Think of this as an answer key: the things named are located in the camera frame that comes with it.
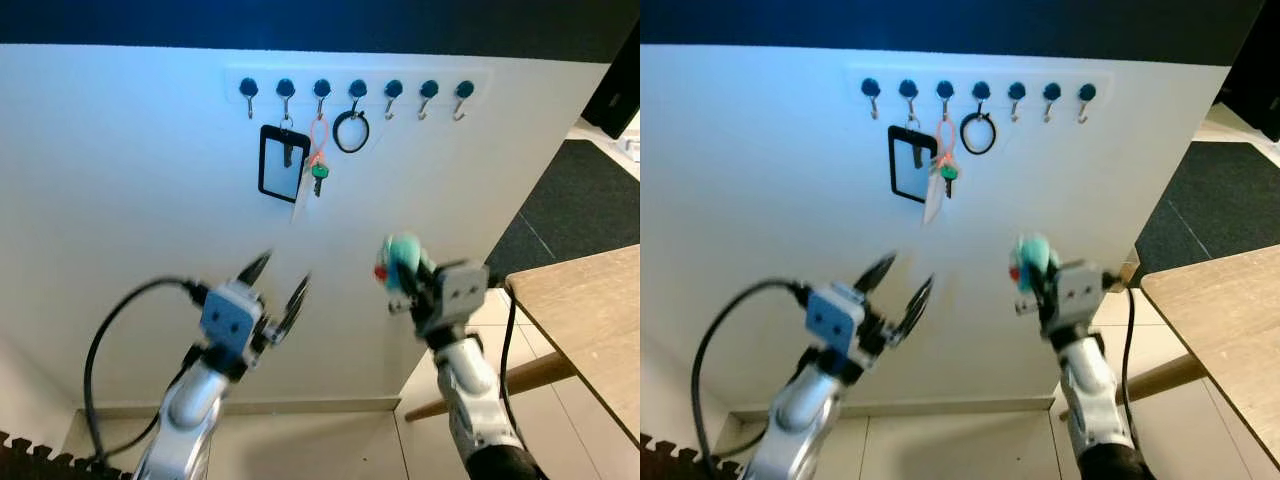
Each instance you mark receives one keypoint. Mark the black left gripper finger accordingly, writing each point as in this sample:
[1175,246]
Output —
[256,268]
[877,271]
[918,305]
[298,300]

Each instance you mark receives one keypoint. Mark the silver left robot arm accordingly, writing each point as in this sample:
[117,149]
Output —
[800,420]
[190,412]

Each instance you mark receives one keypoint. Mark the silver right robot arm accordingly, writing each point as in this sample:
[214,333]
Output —
[475,395]
[1095,400]

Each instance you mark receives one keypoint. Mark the white paper tag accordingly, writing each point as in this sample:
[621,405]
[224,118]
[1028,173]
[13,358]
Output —
[301,207]
[932,207]

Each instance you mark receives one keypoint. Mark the black badge holder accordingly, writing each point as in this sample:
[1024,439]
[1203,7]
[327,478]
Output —
[264,160]
[893,160]

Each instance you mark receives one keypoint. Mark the orange loop green key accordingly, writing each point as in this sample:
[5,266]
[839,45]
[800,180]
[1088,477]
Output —
[949,173]
[319,172]

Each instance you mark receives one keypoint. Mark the wooden table leg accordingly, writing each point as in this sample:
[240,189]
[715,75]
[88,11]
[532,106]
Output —
[530,375]
[1165,375]

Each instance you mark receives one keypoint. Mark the light wooden table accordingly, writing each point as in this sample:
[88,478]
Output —
[1225,320]
[590,310]

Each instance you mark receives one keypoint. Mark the dark grey carpet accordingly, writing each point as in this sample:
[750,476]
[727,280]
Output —
[580,210]
[1215,210]

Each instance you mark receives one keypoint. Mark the blue knob metal hook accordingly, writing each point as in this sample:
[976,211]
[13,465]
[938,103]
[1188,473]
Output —
[1017,90]
[357,88]
[285,88]
[465,89]
[945,89]
[981,90]
[249,88]
[1052,91]
[871,88]
[908,89]
[322,88]
[429,89]
[1087,92]
[393,88]

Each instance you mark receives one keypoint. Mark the black foam puzzle mat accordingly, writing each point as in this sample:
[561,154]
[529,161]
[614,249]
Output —
[40,462]
[670,465]

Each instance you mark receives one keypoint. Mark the black furniture piece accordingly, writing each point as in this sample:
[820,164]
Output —
[615,90]
[1255,80]

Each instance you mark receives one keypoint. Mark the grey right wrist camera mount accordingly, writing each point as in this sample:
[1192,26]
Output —
[462,290]
[1080,291]

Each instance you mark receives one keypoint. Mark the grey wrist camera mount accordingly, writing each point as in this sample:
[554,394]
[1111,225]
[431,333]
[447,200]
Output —
[1080,291]
[228,318]
[835,318]
[462,290]

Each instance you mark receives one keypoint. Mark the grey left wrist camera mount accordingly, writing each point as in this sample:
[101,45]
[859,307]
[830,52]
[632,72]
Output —
[835,318]
[228,318]

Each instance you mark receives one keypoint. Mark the white wall hook rack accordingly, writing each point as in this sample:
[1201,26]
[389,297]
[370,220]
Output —
[1030,76]
[410,75]

